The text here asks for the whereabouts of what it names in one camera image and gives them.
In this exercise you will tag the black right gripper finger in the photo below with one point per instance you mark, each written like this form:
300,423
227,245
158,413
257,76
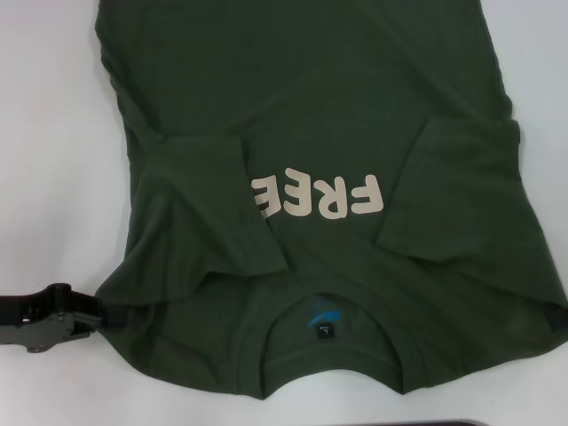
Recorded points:
560,319

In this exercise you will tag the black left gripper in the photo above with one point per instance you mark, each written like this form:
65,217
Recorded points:
31,319

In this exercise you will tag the dark green printed t-shirt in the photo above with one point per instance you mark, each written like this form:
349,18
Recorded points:
310,111

